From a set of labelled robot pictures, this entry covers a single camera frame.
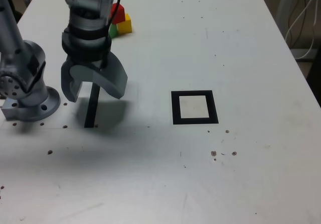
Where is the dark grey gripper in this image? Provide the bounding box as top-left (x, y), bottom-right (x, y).
top-left (61, 52), bottom-right (128, 103)

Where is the green cube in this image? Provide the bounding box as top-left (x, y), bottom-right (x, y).
top-left (108, 24), bottom-right (119, 39)

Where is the yellow cube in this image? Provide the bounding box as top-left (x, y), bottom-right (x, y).
top-left (116, 13), bottom-right (133, 35)

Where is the red cube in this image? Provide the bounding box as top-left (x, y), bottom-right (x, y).
top-left (110, 3), bottom-right (125, 25)

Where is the black tape square outline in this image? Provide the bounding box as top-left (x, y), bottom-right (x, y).
top-left (171, 90), bottom-right (219, 125)

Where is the black tape strip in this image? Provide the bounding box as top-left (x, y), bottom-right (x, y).
top-left (84, 82), bottom-right (101, 129)

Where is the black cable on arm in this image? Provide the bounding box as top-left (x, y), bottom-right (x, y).
top-left (100, 0), bottom-right (123, 69)

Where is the white cable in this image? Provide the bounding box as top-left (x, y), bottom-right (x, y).
top-left (297, 2), bottom-right (317, 59)
top-left (285, 0), bottom-right (321, 49)

